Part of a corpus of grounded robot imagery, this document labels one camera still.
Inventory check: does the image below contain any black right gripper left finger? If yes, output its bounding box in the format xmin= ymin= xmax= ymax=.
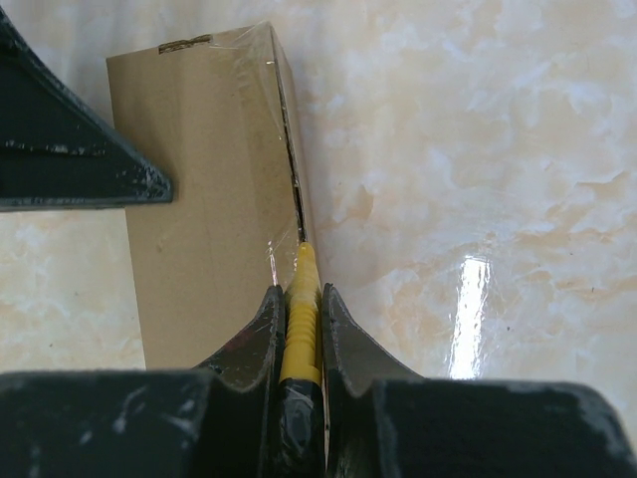
xmin=194 ymin=286 xmax=286 ymax=393

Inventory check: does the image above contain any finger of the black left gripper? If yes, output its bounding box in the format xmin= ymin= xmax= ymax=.
xmin=1 ymin=15 xmax=173 ymax=212

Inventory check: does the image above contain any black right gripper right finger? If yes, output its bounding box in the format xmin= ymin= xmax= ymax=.
xmin=320 ymin=282 xmax=424 ymax=398

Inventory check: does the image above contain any yellow utility knife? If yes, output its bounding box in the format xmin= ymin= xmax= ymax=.
xmin=270 ymin=242 xmax=325 ymax=477

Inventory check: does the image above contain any brown cardboard express box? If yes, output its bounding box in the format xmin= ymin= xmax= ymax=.
xmin=106 ymin=22 xmax=315 ymax=369

